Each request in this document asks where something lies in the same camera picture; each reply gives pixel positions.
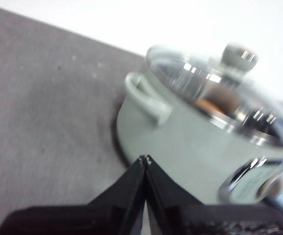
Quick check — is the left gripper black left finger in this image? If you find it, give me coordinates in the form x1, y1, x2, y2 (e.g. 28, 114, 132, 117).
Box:
0, 156, 147, 235

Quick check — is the pale green electric steamer pot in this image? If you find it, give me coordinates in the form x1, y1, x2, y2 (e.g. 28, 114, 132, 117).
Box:
116, 72, 283, 206

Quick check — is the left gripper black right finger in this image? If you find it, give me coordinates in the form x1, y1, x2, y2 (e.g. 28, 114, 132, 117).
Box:
145, 155, 283, 235

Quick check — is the glass lid with green knob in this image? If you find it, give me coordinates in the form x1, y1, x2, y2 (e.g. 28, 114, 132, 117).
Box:
145, 43, 283, 149

